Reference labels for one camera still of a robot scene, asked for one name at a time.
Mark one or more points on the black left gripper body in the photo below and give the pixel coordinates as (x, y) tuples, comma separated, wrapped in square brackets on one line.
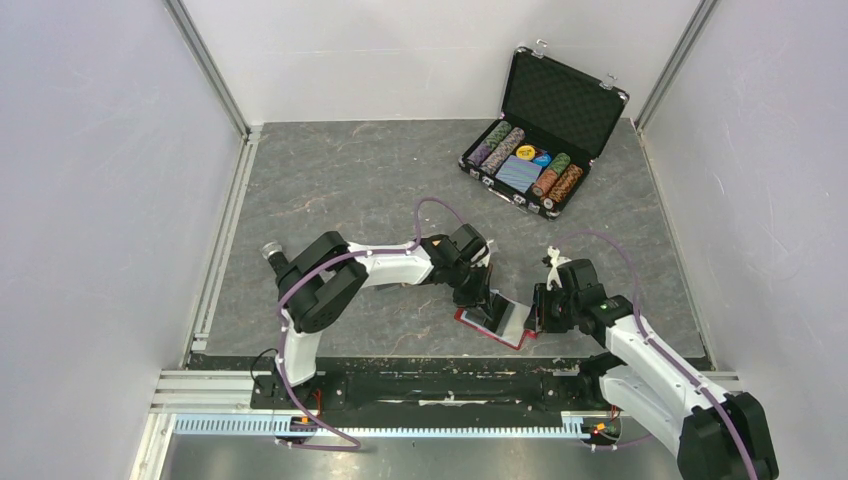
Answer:
[(472, 288)]

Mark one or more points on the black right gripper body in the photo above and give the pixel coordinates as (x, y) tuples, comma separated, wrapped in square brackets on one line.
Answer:
[(553, 312)]

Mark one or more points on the single black VIP card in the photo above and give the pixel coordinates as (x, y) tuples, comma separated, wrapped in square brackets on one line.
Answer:
[(476, 317)]

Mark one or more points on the red leather card holder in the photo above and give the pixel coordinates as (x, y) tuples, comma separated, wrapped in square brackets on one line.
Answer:
[(508, 322)]

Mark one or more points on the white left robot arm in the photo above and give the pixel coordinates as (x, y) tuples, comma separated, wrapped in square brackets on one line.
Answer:
[(316, 287)]

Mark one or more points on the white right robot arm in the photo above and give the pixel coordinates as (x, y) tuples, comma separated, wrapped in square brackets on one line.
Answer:
[(712, 432)]

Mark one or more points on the blue playing card deck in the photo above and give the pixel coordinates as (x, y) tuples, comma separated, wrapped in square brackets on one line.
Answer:
[(519, 174)]

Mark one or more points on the yellow dealer button chip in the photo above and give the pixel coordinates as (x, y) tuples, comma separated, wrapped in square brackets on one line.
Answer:
[(526, 152)]

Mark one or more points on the black poker chip case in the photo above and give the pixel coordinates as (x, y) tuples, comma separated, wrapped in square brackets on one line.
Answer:
[(566, 114)]

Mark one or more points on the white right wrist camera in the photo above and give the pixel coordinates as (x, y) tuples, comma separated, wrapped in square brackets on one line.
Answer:
[(554, 259)]

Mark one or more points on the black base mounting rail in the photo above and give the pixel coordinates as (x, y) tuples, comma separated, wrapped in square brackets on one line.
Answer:
[(427, 392)]

